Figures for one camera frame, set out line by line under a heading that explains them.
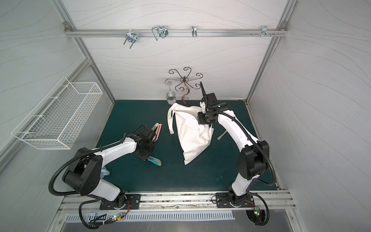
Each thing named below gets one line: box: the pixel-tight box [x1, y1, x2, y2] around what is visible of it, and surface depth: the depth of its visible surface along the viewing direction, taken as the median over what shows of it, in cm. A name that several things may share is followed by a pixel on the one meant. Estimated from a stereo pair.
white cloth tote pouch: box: [167, 103, 215, 166], surface depth 84 cm
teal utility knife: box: [146, 156, 162, 166], surface depth 89 cm
